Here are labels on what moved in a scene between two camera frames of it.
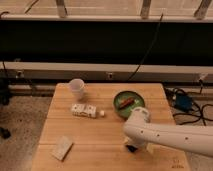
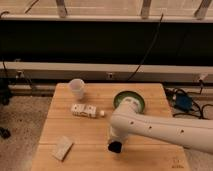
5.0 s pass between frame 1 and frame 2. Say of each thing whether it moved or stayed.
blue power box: stayed
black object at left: stayed
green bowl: stayed
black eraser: moved
